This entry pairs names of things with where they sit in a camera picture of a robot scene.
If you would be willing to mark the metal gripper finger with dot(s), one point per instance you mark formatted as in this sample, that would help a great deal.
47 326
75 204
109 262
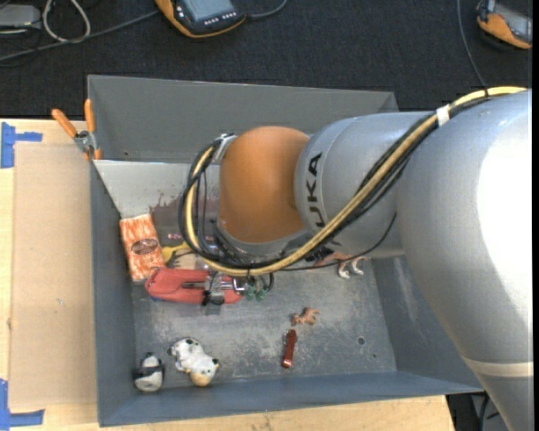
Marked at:
212 280
214 298

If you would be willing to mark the yellow toy banana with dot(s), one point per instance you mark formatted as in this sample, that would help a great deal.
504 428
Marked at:
173 252

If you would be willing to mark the grey metal bin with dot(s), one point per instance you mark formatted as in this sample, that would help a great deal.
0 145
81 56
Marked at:
251 344

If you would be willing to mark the white spotted toy cow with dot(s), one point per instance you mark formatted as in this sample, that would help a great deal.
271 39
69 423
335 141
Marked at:
193 359

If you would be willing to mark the small brown toy deer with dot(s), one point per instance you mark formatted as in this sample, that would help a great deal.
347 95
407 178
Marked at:
304 317

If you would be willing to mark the orange patterned packet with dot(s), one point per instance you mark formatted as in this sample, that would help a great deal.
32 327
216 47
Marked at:
139 245

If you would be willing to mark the small red wrench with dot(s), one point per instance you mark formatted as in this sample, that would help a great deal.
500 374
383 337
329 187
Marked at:
289 348

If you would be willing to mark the black and white toy panda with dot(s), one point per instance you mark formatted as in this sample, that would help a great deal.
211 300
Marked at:
149 375

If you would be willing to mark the brown and white toy horse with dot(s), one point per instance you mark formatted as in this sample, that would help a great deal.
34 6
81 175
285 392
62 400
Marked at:
348 265

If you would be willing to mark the pale brown flat board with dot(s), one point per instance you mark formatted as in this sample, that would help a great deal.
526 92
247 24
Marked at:
49 263

